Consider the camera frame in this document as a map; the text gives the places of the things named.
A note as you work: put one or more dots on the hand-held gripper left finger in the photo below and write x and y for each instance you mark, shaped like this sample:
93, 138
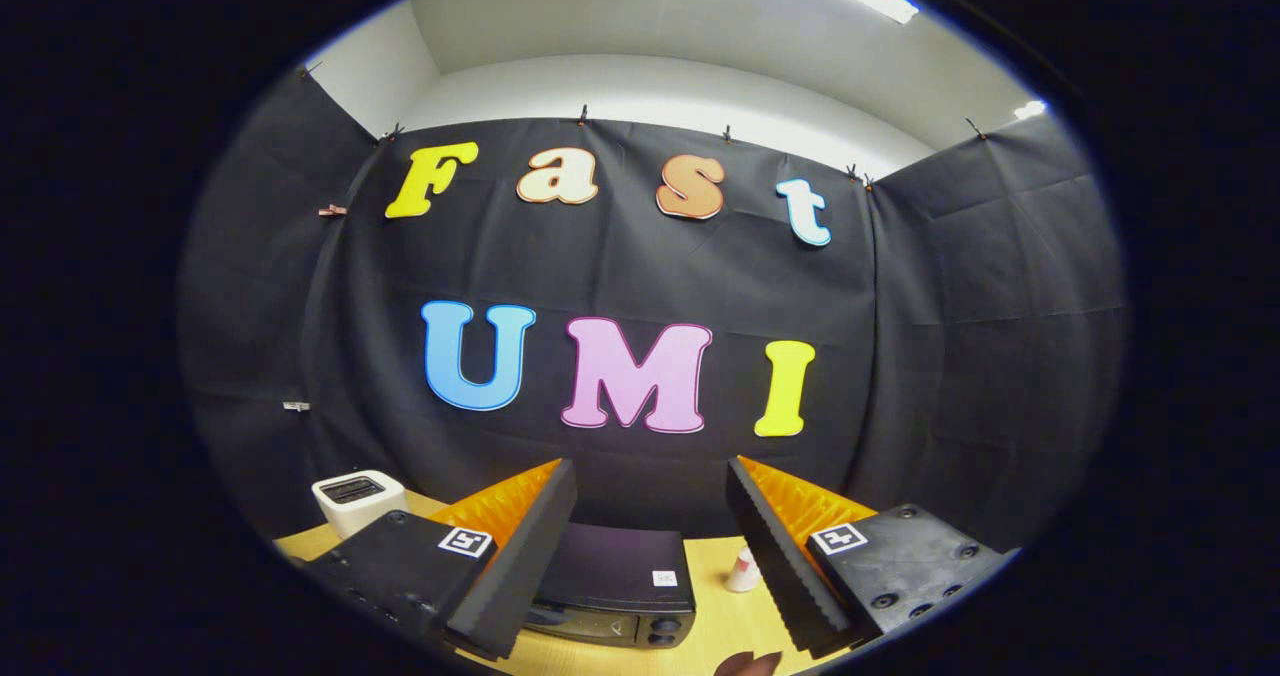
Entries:
520, 556

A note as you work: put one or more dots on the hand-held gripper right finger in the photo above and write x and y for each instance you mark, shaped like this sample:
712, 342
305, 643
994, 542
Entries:
775, 566

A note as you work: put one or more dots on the black toaster oven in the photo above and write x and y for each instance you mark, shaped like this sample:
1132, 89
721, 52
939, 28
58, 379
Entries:
610, 566

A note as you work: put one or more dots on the white bread toaster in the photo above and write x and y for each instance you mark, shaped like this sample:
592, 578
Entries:
350, 506

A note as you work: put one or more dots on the clear bottle with pink label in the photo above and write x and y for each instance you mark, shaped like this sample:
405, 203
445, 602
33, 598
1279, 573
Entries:
742, 571

